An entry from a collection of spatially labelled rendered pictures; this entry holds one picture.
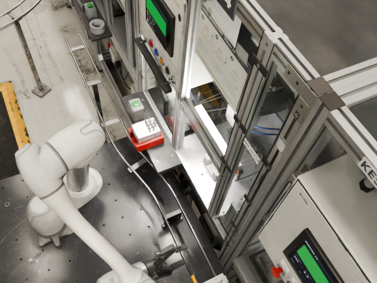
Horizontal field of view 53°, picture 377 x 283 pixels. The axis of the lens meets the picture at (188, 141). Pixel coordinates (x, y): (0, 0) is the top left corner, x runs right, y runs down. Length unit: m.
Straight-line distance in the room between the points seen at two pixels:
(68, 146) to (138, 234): 0.85
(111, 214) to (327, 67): 1.48
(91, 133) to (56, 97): 2.11
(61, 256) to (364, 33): 1.67
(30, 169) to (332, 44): 1.01
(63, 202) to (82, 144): 0.22
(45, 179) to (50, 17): 3.03
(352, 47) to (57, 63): 3.07
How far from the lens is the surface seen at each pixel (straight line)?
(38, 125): 3.36
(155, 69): 1.75
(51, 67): 3.75
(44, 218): 1.91
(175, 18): 1.45
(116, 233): 2.09
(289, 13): 1.09
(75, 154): 1.39
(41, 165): 1.38
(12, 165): 3.19
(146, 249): 2.05
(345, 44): 1.06
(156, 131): 1.97
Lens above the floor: 2.64
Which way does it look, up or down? 57 degrees down
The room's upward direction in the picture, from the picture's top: 9 degrees clockwise
